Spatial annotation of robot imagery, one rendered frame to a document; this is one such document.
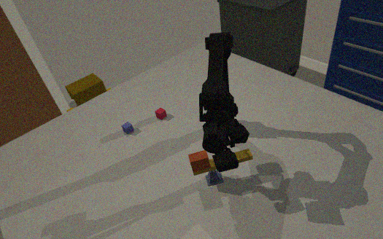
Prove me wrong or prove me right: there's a red block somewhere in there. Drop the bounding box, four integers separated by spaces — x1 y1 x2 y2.
155 108 167 120

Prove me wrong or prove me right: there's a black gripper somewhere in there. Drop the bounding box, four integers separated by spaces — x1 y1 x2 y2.
212 128 239 172

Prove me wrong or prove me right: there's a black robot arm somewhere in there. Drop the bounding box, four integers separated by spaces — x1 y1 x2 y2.
199 32 249 154

